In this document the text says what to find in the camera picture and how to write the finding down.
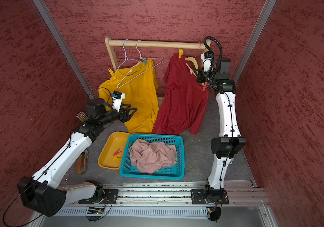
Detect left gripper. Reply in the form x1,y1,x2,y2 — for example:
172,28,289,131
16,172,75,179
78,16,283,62
99,103,137,125

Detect cream plastic hanger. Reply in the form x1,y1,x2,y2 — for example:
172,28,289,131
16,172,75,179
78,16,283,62
185,57,202,77

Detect dark red t-shirt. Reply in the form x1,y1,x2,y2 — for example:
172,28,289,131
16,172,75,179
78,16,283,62
152,53,208,135

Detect pink printed t-shirt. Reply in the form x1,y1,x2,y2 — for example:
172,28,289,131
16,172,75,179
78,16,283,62
129,139,177,175

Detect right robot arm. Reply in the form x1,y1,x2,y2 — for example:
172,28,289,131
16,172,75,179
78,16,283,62
204,57,246,201

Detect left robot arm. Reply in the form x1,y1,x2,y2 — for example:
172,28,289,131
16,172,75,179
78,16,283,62
17,98,138,217

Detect yellow t-shirt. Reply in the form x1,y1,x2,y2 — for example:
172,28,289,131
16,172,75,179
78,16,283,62
98,60,159,134

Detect pencils bundle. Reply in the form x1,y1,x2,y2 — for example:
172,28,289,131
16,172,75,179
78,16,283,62
76,112,88,122

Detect yellow plastic tray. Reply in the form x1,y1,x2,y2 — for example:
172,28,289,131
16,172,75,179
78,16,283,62
98,131,130,170

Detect wooden clothes rack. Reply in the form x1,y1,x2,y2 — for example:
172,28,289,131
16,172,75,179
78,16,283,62
104,37,207,73

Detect teal plastic basket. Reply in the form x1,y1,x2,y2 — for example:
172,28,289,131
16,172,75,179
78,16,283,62
119,134,185,180

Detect plaid pencil case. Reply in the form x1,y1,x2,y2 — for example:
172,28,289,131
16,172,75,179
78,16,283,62
75,149,88,175

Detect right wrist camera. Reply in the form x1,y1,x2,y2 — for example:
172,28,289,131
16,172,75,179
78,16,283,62
201,51,213,73

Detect light blue wire hanger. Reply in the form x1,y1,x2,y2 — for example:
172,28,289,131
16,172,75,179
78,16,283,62
117,39,141,70

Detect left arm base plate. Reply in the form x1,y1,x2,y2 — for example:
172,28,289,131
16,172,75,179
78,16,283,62
78,189,119,205

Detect aluminium mounting rail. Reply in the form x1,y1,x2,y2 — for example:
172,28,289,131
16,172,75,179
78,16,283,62
27,181,277,227

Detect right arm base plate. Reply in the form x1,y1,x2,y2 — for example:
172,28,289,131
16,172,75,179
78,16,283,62
190,189,229,205

